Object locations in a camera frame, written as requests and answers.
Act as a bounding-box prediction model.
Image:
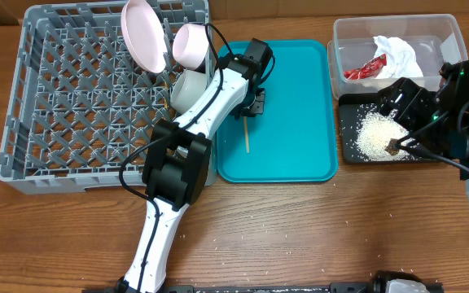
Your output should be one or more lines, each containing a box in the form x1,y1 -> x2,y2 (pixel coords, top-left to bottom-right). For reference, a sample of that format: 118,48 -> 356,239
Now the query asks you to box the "teal plastic tray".
216,39 -> 338,183

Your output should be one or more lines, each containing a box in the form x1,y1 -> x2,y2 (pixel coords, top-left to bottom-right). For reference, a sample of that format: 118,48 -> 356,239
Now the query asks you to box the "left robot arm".
119,53 -> 276,292

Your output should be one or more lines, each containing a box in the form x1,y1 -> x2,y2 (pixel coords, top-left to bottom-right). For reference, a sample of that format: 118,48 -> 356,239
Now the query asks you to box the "small pink bowl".
173,24 -> 209,70

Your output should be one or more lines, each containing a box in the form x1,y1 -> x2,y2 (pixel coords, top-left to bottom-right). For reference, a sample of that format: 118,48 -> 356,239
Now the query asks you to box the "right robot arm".
377,60 -> 469,200

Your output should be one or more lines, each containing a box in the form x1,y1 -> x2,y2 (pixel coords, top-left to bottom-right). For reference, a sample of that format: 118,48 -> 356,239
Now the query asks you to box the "white rice pile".
355,112 -> 410,161

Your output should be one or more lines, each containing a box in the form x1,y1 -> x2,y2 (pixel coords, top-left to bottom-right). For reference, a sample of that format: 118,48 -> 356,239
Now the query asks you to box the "wooden chopstick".
243,116 -> 250,154
162,82 -> 169,110

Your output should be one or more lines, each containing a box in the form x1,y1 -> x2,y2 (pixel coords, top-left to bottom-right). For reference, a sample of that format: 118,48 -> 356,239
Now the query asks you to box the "white napkin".
374,36 -> 423,79

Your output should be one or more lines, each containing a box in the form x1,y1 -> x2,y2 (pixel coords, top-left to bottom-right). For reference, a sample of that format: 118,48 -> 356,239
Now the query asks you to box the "grey bowl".
170,70 -> 208,114

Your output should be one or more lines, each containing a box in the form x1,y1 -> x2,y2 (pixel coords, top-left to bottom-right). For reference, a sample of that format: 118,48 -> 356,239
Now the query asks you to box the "large pink plate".
121,0 -> 168,74

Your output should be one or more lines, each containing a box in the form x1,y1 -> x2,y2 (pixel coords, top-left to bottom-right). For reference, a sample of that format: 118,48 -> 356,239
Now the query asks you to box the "grey dishwasher rack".
0,0 -> 218,195

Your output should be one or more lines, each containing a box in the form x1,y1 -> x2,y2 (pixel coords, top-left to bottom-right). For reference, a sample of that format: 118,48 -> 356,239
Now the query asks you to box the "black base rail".
81,279 -> 445,293

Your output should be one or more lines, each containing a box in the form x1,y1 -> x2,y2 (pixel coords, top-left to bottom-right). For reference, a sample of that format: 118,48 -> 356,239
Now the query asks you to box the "black waste tray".
338,94 -> 427,164

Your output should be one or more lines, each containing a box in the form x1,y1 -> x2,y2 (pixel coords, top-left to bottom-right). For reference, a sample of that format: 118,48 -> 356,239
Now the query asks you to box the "red snack wrapper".
344,54 -> 387,80

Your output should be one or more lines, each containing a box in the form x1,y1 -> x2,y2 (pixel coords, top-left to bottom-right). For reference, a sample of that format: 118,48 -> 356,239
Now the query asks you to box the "white cup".
177,146 -> 189,158

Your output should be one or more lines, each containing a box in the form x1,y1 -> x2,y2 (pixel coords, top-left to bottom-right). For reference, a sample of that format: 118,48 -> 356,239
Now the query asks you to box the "brown food scrap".
384,138 -> 400,156

